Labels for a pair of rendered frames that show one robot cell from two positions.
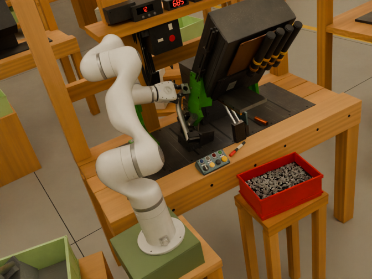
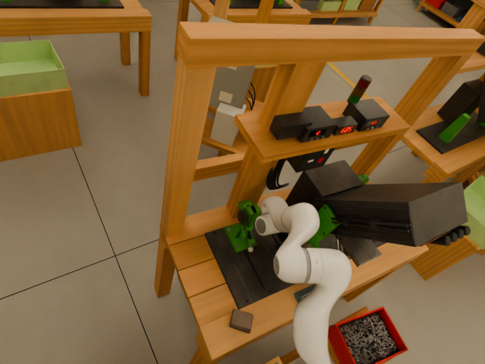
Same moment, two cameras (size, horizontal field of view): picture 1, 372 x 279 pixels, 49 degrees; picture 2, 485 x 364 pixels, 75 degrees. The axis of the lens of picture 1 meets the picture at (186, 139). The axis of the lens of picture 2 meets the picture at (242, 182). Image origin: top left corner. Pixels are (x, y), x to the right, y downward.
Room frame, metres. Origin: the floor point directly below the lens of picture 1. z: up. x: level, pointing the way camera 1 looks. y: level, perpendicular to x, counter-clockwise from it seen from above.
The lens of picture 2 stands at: (1.10, 0.66, 2.35)
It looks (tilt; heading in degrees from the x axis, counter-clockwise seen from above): 48 degrees down; 338
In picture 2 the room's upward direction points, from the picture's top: 22 degrees clockwise
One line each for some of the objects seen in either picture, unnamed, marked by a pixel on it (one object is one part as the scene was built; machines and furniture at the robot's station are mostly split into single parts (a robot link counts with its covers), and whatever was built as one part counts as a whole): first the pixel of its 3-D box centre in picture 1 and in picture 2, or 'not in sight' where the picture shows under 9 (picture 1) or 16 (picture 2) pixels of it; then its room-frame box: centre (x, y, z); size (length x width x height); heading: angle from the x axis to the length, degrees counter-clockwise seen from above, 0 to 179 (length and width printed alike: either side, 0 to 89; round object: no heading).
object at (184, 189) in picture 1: (244, 160); (329, 286); (1.69, -0.27, 0.83); 1.50 x 0.14 x 0.15; 112
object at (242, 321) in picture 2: not in sight; (242, 320); (1.49, 0.26, 0.91); 0.10 x 0.08 x 0.03; 72
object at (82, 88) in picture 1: (173, 55); (294, 150); (2.29, -0.03, 1.23); 1.30 x 0.05 x 0.09; 112
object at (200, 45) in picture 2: not in sight; (368, 43); (2.23, -0.06, 1.90); 1.50 x 0.09 x 0.09; 112
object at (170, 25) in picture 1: (161, 34); (309, 149); (2.10, 0.01, 1.43); 0.17 x 0.12 x 0.15; 112
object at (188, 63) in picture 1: (213, 85); (320, 196); (2.12, -0.22, 1.07); 0.30 x 0.18 x 0.34; 112
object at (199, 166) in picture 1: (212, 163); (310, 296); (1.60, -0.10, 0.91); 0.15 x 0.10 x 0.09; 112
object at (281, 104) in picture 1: (213, 128); (306, 237); (1.95, -0.17, 0.89); 1.10 x 0.42 x 0.02; 112
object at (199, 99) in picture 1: (200, 92); (324, 224); (1.86, -0.12, 1.17); 0.13 x 0.12 x 0.20; 112
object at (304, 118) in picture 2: (120, 11); (291, 126); (2.04, 0.18, 1.60); 0.15 x 0.07 x 0.07; 112
